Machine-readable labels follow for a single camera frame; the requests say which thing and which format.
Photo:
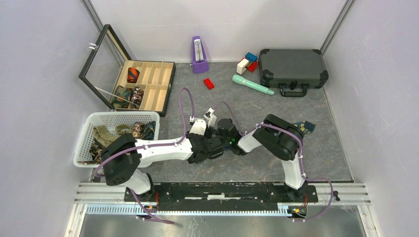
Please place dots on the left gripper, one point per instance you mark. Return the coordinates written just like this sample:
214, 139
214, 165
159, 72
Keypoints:
201, 137

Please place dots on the navy yellow floral tie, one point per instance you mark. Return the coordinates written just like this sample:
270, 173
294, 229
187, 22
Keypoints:
305, 127

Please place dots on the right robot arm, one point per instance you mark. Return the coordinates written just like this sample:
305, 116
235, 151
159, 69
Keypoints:
281, 138

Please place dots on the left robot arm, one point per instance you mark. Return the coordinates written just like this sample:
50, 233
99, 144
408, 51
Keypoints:
121, 160

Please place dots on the blue striped tie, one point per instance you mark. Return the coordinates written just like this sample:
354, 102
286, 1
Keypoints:
149, 132

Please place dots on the red toy brick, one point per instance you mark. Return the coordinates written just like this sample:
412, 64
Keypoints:
208, 83

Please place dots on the mint green flashlight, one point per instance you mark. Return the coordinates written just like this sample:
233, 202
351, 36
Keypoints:
238, 79

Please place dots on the brown floral tie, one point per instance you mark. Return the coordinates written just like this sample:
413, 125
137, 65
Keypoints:
96, 148

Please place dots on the white toy block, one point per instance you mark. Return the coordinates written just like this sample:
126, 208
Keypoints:
242, 66

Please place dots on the red toy block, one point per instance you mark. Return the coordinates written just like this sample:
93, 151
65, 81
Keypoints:
252, 66

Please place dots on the purple metronome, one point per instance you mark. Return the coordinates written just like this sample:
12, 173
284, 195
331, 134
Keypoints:
199, 60

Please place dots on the blue toy brick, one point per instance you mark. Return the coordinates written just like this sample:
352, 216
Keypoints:
251, 57

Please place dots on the dark floral rolled tie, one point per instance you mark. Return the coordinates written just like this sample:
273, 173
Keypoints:
136, 97

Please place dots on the dark grey carrying case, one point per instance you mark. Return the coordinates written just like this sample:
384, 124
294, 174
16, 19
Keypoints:
292, 71

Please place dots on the teal patterned rolled tie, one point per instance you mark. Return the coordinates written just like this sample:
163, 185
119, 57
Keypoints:
122, 97

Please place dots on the wooden tie organizer box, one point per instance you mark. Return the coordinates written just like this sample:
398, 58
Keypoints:
106, 68

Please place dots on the olive green tie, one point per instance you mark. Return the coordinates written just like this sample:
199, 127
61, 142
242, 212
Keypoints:
105, 137

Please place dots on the orange navy rolled tie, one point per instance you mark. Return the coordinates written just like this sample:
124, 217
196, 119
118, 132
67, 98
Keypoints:
132, 75

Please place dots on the white plastic basket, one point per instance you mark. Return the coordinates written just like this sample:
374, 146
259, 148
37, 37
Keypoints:
110, 120

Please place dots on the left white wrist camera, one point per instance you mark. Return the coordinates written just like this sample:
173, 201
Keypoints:
198, 126

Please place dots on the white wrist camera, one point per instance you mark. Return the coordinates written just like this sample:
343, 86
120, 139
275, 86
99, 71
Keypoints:
198, 126
210, 117

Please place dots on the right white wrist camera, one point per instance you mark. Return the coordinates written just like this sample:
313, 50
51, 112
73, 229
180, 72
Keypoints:
210, 117

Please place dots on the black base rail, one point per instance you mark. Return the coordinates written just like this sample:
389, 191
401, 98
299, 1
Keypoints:
230, 196

